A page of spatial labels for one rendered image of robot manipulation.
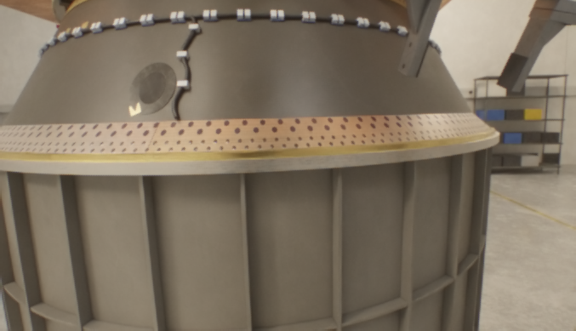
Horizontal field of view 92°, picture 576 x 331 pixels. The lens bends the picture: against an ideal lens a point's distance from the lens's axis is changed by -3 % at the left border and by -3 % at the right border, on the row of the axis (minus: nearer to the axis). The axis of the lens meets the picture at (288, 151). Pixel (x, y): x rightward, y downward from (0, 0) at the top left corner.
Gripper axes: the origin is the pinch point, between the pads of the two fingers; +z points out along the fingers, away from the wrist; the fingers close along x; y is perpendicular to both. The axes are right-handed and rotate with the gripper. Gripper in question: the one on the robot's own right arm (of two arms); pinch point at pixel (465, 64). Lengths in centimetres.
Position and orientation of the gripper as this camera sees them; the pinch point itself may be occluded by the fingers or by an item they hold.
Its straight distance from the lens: 40.3
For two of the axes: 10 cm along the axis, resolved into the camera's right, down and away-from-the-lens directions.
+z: -1.4, 8.6, 4.9
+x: 9.9, 0.9, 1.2
